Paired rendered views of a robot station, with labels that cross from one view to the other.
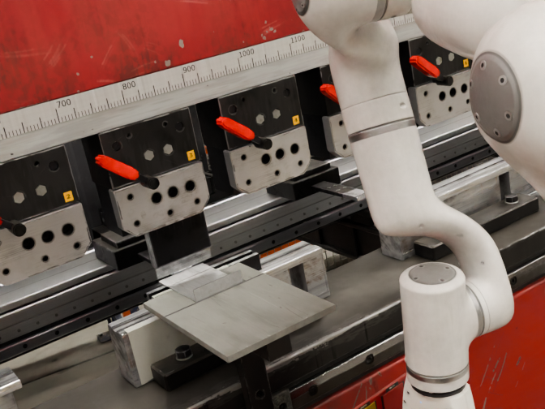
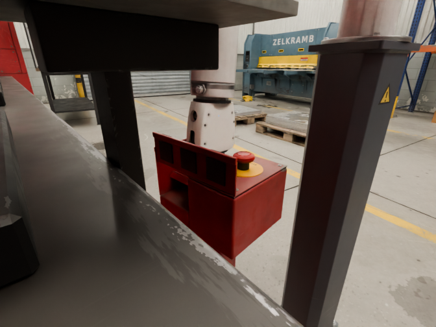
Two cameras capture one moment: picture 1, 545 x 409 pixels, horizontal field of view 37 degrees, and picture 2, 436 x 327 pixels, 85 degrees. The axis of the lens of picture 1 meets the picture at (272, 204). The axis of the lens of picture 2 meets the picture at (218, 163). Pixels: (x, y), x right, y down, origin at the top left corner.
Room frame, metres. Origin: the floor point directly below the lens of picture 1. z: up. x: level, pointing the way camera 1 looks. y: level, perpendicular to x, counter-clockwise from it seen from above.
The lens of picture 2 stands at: (1.03, 0.30, 0.96)
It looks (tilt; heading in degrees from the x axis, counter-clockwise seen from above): 23 degrees down; 260
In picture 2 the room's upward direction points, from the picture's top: straight up
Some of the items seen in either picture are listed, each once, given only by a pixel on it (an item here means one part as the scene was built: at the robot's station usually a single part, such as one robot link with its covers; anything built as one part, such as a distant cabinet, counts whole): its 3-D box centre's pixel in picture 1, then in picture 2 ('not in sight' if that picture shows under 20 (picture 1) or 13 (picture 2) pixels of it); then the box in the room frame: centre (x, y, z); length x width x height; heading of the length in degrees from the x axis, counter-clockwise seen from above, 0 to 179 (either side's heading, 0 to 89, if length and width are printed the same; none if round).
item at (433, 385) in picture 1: (435, 368); (211, 91); (0.96, -0.18, 0.91); 0.09 x 0.08 x 0.03; 37
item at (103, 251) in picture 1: (149, 249); not in sight; (1.37, 0.23, 1.01); 0.26 x 0.12 x 0.05; 30
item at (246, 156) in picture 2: not in sight; (243, 162); (0.92, -0.09, 0.79); 0.04 x 0.04 x 0.04
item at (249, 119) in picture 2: not in sight; (231, 114); (-0.03, -4.13, 0.07); 1.20 x 0.80 x 0.14; 110
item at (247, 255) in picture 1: (205, 281); not in sight; (1.23, 0.13, 0.99); 0.20 x 0.03 x 0.03; 120
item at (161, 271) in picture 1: (178, 241); not in sight; (1.22, 0.16, 1.07); 0.10 x 0.02 x 0.10; 120
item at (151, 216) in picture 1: (146, 169); not in sight; (1.20, 0.18, 1.20); 0.15 x 0.09 x 0.17; 120
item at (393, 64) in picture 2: not in sight; (326, 216); (0.57, -0.28, 0.50); 0.18 x 0.18 x 1.00; 22
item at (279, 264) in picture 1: (225, 308); not in sight; (1.25, 0.11, 0.92); 0.39 x 0.06 x 0.10; 120
